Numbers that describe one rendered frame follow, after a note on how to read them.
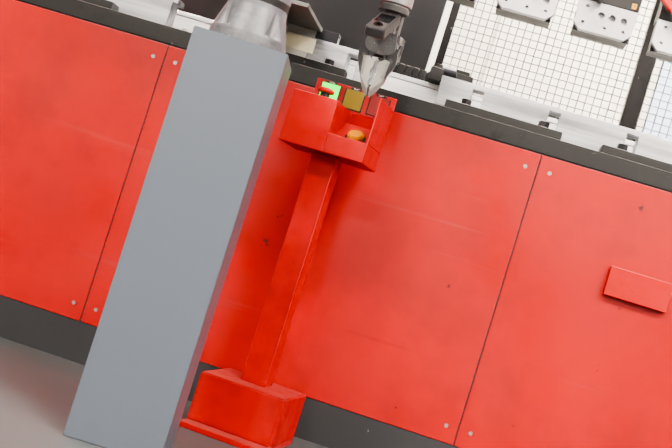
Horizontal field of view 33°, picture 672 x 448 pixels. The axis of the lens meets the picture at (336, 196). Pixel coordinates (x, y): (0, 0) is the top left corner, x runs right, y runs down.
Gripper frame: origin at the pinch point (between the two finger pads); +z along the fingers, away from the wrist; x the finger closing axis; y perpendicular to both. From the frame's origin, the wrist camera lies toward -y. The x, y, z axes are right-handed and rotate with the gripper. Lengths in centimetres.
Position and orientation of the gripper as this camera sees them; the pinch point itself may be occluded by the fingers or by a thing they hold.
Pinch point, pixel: (368, 90)
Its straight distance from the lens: 254.6
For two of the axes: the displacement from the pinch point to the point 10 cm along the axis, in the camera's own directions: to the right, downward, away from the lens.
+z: -2.8, 9.6, 0.4
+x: -9.3, -2.8, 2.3
